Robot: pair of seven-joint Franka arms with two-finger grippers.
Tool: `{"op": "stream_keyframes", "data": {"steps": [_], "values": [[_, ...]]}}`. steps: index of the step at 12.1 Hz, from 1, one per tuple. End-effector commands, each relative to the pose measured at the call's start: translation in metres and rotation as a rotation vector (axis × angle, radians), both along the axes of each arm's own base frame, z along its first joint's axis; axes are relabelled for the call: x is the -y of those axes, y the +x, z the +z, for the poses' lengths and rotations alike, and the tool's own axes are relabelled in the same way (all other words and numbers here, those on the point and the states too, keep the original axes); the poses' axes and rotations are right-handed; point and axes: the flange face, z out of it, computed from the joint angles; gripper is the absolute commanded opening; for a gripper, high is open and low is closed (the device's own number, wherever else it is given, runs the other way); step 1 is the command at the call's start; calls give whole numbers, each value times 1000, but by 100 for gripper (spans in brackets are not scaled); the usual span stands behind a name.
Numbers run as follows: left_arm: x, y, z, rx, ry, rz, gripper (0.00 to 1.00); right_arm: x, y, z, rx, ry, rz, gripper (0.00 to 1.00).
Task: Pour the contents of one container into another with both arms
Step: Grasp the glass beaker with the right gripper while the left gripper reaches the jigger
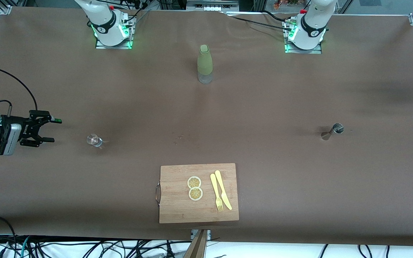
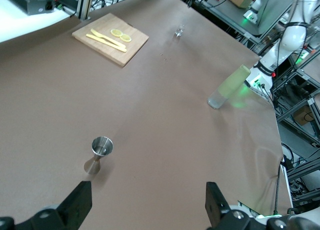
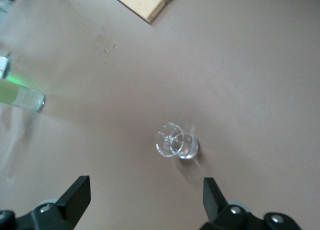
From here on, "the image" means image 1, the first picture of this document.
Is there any clear glass measuring cup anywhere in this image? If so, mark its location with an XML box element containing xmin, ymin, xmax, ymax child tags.
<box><xmin>86</xmin><ymin>134</ymin><xmax>104</xmax><ymax>147</ymax></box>

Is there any steel double jigger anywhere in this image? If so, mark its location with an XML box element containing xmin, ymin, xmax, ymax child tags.
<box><xmin>321</xmin><ymin>123</ymin><xmax>344</xmax><ymax>141</ymax></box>

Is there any brown table cover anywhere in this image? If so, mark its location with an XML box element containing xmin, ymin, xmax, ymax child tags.
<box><xmin>0</xmin><ymin>6</ymin><xmax>413</xmax><ymax>248</ymax></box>

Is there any orange red background object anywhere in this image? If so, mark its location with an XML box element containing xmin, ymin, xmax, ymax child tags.
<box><xmin>274</xmin><ymin>0</ymin><xmax>307</xmax><ymax>9</ymax></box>

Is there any wooden cutting board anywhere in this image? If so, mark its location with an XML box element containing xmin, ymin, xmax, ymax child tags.
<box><xmin>155</xmin><ymin>163</ymin><xmax>239</xmax><ymax>224</ymax></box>

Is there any green sleeved glass bottle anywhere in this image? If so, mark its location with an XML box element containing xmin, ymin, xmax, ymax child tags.
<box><xmin>197</xmin><ymin>44</ymin><xmax>213</xmax><ymax>84</ymax></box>

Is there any yellow plastic fork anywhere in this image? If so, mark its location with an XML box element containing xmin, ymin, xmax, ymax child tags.
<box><xmin>210</xmin><ymin>173</ymin><xmax>224</xmax><ymax>212</ymax></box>

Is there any yellow plastic knife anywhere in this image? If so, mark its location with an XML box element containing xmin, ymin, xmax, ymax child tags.
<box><xmin>215</xmin><ymin>170</ymin><xmax>233</xmax><ymax>211</ymax></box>

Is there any white power strip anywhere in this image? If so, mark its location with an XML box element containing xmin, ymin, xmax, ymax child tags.
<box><xmin>187</xmin><ymin>0</ymin><xmax>239</xmax><ymax>12</ymax></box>

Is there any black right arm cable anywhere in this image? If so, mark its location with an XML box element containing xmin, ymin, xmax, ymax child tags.
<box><xmin>0</xmin><ymin>64</ymin><xmax>38</xmax><ymax>117</ymax></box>

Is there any teal cable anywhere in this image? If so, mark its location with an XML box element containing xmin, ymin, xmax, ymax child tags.
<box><xmin>19</xmin><ymin>236</ymin><xmax>31</xmax><ymax>258</ymax></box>

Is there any short black table cable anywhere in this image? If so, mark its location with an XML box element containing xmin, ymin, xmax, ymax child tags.
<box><xmin>262</xmin><ymin>10</ymin><xmax>291</xmax><ymax>22</ymax></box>

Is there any long black table cable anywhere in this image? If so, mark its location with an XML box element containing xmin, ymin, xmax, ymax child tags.
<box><xmin>226</xmin><ymin>14</ymin><xmax>293</xmax><ymax>32</ymax></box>

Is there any aluminium camera mount post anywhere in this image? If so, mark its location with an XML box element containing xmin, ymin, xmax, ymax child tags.
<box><xmin>183</xmin><ymin>229</ymin><xmax>211</xmax><ymax>258</ymax></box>

